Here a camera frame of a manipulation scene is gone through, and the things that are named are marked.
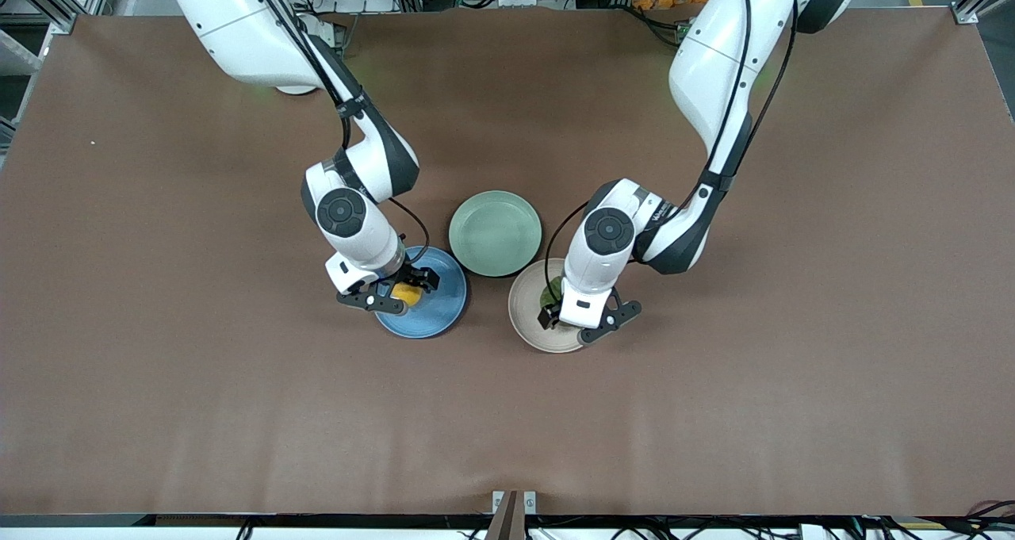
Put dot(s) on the yellow lemon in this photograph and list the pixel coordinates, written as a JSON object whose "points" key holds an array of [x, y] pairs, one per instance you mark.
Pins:
{"points": [[408, 294]]}

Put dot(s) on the green lettuce leaf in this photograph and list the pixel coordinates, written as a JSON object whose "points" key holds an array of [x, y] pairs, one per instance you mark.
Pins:
{"points": [[549, 292]]}

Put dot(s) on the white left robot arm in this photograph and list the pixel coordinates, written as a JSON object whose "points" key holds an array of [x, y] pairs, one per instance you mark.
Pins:
{"points": [[714, 64]]}

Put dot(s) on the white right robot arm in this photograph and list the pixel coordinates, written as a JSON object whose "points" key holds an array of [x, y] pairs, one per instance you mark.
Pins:
{"points": [[238, 24]]}

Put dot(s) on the beige ceramic plate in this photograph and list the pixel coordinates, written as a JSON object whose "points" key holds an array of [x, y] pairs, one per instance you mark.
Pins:
{"points": [[527, 318]]}

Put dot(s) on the blue ceramic plate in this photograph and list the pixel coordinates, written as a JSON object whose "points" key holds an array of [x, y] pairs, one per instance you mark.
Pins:
{"points": [[444, 310]]}

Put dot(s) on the light green ceramic plate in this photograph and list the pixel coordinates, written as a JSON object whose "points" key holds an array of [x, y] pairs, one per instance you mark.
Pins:
{"points": [[496, 235]]}

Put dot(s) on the metal table edge bracket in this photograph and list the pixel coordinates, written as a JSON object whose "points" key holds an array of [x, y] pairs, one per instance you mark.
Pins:
{"points": [[498, 500]]}

